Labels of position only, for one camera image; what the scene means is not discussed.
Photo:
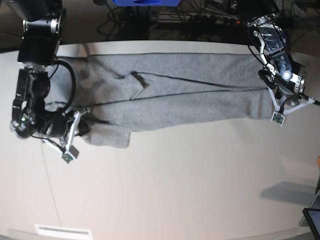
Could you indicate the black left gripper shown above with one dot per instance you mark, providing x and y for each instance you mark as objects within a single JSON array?
[{"x": 283, "y": 96}]

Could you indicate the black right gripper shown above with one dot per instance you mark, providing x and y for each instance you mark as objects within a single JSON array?
[{"x": 55, "y": 125}]

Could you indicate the grey T-shirt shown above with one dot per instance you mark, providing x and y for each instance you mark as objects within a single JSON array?
[{"x": 129, "y": 93}]

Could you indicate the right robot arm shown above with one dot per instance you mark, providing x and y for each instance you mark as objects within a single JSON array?
[{"x": 43, "y": 23}]

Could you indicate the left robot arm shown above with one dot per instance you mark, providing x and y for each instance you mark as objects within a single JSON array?
[{"x": 280, "y": 71}]

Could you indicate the white label strip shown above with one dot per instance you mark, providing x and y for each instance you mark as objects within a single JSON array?
[{"x": 62, "y": 232}]

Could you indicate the black tablet with stand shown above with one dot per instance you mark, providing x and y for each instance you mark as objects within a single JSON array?
[{"x": 311, "y": 215}]

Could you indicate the black power strip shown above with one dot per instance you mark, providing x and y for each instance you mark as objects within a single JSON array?
[{"x": 197, "y": 18}]

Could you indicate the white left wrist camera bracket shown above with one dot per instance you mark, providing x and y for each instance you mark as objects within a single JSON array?
[{"x": 280, "y": 112}]

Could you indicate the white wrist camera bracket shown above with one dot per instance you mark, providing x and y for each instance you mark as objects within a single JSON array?
[
  {"x": 280, "y": 112},
  {"x": 64, "y": 144}
]

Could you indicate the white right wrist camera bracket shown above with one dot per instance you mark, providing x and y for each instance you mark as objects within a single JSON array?
[{"x": 64, "y": 144}]

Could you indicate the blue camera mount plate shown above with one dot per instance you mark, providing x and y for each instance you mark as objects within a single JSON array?
[{"x": 141, "y": 3}]

